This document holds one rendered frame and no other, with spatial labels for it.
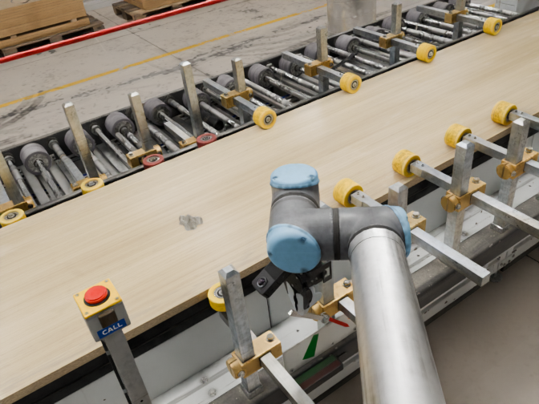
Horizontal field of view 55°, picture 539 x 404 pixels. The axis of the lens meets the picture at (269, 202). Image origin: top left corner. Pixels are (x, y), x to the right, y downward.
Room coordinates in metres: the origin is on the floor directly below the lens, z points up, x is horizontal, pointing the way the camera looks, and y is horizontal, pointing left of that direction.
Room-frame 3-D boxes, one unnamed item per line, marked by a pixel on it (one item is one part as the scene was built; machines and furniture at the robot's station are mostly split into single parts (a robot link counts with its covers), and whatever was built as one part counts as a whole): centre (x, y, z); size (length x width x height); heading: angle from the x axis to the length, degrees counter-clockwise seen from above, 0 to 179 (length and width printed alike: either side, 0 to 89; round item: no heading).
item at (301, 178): (0.81, -0.05, 1.29); 0.10 x 0.09 x 0.12; 172
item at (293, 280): (0.81, -0.06, 1.12); 0.09 x 0.08 x 0.12; 120
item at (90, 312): (0.68, 0.33, 1.18); 0.07 x 0.07 x 0.08; 30
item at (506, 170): (1.32, -0.78, 0.95); 0.14 x 0.06 x 0.05; 120
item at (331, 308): (0.95, -0.13, 0.85); 0.14 x 0.06 x 0.05; 120
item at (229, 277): (0.81, 0.10, 0.89); 0.04 x 0.04 x 0.48; 30
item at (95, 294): (0.68, 0.33, 1.22); 0.04 x 0.04 x 0.02
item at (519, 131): (1.31, -0.76, 0.87); 0.04 x 0.04 x 0.48; 30
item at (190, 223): (1.29, 0.25, 0.91); 0.09 x 0.07 x 0.02; 37
